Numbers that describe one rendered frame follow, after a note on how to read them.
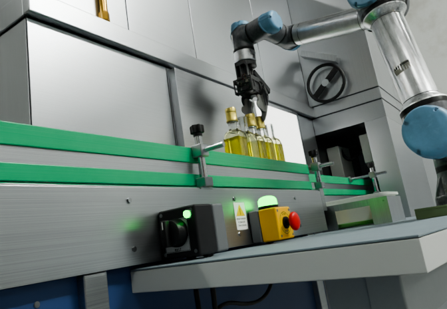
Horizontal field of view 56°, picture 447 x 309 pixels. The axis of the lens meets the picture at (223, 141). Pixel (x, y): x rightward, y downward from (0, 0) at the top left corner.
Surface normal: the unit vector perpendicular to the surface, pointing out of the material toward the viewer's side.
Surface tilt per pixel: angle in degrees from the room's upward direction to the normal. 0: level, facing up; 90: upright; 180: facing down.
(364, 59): 90
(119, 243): 90
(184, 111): 90
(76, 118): 90
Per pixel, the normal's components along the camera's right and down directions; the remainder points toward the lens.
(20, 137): 0.80, -0.25
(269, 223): -0.57, -0.11
